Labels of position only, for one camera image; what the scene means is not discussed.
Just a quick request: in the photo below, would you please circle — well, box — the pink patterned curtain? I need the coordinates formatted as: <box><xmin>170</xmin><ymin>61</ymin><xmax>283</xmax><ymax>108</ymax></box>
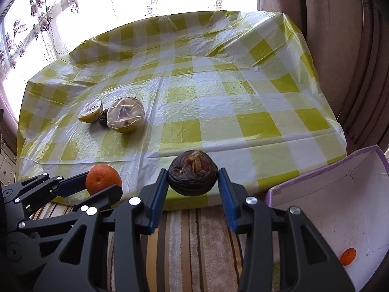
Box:
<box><xmin>254</xmin><ymin>0</ymin><xmax>389</xmax><ymax>153</ymax></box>

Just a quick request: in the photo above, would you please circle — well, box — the white floral lace curtain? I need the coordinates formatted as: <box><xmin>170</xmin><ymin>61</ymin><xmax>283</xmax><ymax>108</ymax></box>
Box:
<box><xmin>0</xmin><ymin>0</ymin><xmax>256</xmax><ymax>122</ymax></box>

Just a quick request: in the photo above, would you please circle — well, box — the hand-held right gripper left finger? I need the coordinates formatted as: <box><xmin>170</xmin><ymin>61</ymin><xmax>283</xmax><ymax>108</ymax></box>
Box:
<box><xmin>38</xmin><ymin>169</ymin><xmax>169</xmax><ymax>292</ymax></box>

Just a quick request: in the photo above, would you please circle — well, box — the yellow white checkered plastic tablecloth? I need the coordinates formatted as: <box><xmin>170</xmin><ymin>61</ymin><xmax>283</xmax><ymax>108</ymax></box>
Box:
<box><xmin>15</xmin><ymin>10</ymin><xmax>348</xmax><ymax>212</ymax></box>

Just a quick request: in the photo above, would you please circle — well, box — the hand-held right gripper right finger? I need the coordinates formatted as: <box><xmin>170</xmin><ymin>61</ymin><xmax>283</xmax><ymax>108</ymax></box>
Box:
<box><xmin>217</xmin><ymin>167</ymin><xmax>356</xmax><ymax>292</ymax></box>

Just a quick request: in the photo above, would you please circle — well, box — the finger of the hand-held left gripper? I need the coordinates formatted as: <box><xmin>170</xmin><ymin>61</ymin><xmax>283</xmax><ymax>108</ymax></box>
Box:
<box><xmin>6</xmin><ymin>185</ymin><xmax>124</xmax><ymax>250</ymax></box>
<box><xmin>1</xmin><ymin>173</ymin><xmax>88</xmax><ymax>207</ymax></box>

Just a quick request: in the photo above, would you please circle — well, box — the wrapped halved lemon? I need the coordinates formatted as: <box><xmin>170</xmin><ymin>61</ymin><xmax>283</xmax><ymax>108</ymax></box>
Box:
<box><xmin>77</xmin><ymin>99</ymin><xmax>103</xmax><ymax>124</ymax></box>
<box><xmin>107</xmin><ymin>96</ymin><xmax>145</xmax><ymax>134</ymax></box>

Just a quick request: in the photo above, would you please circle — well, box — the orange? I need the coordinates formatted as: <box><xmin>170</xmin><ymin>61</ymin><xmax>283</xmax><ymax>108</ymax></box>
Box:
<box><xmin>339</xmin><ymin>248</ymin><xmax>357</xmax><ymax>266</ymax></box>
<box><xmin>85</xmin><ymin>164</ymin><xmax>123</xmax><ymax>196</ymax></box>

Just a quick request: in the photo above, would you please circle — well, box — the striped brown beige cloth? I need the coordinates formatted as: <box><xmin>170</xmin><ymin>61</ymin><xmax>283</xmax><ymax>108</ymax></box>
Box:
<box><xmin>29</xmin><ymin>201</ymin><xmax>283</xmax><ymax>292</ymax></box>

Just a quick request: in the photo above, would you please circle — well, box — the white purple cardboard box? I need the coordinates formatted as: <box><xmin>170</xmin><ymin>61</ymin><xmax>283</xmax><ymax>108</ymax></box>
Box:
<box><xmin>264</xmin><ymin>145</ymin><xmax>389</xmax><ymax>292</ymax></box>

